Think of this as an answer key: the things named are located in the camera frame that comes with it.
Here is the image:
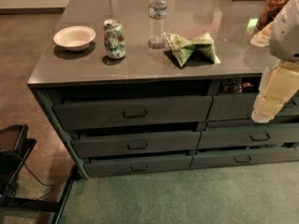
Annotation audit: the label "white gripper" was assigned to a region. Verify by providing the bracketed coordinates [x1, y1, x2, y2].
[251, 61, 299, 123]

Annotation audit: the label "grey drawer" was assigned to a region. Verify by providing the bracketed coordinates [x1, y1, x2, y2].
[191, 147, 299, 169]
[84, 154, 192, 177]
[207, 92, 299, 121]
[53, 95, 212, 130]
[72, 131, 201, 158]
[198, 123, 299, 149]

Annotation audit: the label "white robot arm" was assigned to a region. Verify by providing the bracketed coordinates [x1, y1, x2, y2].
[251, 0, 299, 123]

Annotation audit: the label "grey drawer cabinet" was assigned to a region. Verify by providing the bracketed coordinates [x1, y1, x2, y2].
[28, 0, 299, 177]

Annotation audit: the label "snack bags in shelf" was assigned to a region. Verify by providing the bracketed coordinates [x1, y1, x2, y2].
[221, 77, 261, 93]

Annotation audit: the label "large snack jar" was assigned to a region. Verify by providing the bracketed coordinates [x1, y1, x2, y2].
[256, 0, 289, 30]

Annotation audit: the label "green chip bag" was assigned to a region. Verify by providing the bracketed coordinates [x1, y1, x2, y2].
[164, 32, 221, 66]

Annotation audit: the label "clear plastic water bottle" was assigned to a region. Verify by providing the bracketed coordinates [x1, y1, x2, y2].
[149, 0, 167, 49]

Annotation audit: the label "green white soda can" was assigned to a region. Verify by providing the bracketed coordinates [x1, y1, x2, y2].
[104, 19, 126, 59]

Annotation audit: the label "white paper bowl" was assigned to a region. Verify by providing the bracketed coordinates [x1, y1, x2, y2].
[53, 26, 96, 51]

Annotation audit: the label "black metal stand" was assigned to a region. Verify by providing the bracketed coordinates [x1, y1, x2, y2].
[0, 123, 80, 224]

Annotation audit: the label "black cable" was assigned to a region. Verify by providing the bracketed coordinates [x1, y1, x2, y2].
[18, 159, 55, 203]

